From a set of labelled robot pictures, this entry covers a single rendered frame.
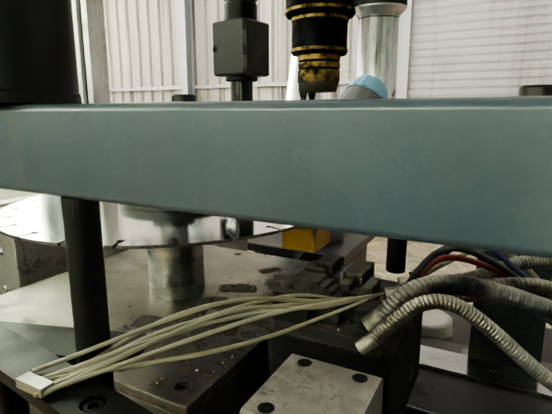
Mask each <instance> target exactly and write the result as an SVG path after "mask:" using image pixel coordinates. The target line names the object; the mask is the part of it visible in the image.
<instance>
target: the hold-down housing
mask: <svg viewBox="0 0 552 414"><path fill-rule="evenodd" d="M224 1H225V3H224V21H217V22H214V23H213V52H214V75H215V76H220V77H225V79H226V81H227V82H231V81H253V82H257V81H258V77H267V76H268V75H269V24H268V23H265V22H262V21H258V20H257V4H255V3H256V2H257V0H224Z"/></svg>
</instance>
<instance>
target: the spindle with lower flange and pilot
mask: <svg viewBox="0 0 552 414"><path fill-rule="evenodd" d="M147 257H148V270H149V293H150V295H151V296H152V297H155V298H158V299H161V300H168V301H175V300H183V299H187V298H191V297H195V296H197V295H199V294H201V293H202V292H203V291H204V290H205V271H204V247H203V245H202V246H184V247H178V241H175V242H174V247H171V248H154V249H147Z"/></svg>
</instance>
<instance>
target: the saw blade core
mask: <svg viewBox="0 0 552 414"><path fill-rule="evenodd" d="M99 206H100V217H101V227H102V237H103V248H104V249H113V248H114V247H117V249H154V248H171V247H174V242H178V247H184V246H202V245H210V244H218V243H224V242H232V239H234V240H235V241H241V240H246V239H251V238H257V237H264V236H268V235H273V234H276V233H279V232H286V231H289V230H292V229H294V228H299V227H296V226H289V225H282V224H276V223H263V222H256V221H250V220H244V219H237V218H224V217H218V216H211V215H204V214H192V213H186V212H170V213H151V212H139V211H132V210H128V209H123V208H121V207H119V205H118V204H114V203H108V202H101V201H100V202H99ZM0 233H1V234H3V235H5V236H8V237H11V238H15V239H20V240H21V241H24V242H32V243H37V244H43V245H49V246H60V245H61V246H64V247H66V243H65V235H64V227H63V218H62V204H61V196H55V195H38V196H35V197H31V198H29V199H25V200H21V201H18V202H16V203H13V204H11V205H8V206H6V207H4V208H2V209H0ZM118 243H120V244H118Z"/></svg>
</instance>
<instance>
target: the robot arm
mask: <svg viewBox="0 0 552 414"><path fill-rule="evenodd" d="M355 9H356V14H355V16H356V18H357V19H358V31H357V59H356V79H354V80H353V81H352V82H351V83H350V85H348V86H346V88H345V89H344V91H343V92H342V94H341V95H340V96H339V97H338V99H395V92H396V75H397V59H398V26H399V17H400V16H401V15H402V14H403V13H404V12H405V11H406V10H407V0H356V1H355ZM298 63H299V61H298V57H294V56H292V55H291V61H290V68H289V74H288V81H287V93H286V100H301V98H300V95H299V91H298V85H299V84H298V83H297V82H298V71H299V69H298ZM342 239H343V232H335V231H330V242H329V243H334V242H339V241H341V240H342ZM329 243H328V244H329ZM303 252H304V251H295V252H294V256H293V259H299V257H300V256H301V255H302V253H303Z"/></svg>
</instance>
